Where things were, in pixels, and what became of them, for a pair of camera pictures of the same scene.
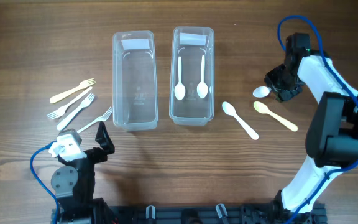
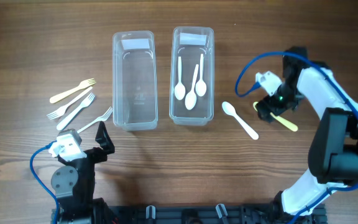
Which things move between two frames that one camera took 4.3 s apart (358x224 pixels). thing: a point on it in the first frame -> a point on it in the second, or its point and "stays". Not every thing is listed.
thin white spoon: [261, 91] -> [191, 99]
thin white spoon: [202, 88] stays
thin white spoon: [179, 91] stays
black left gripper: [101, 137] stays
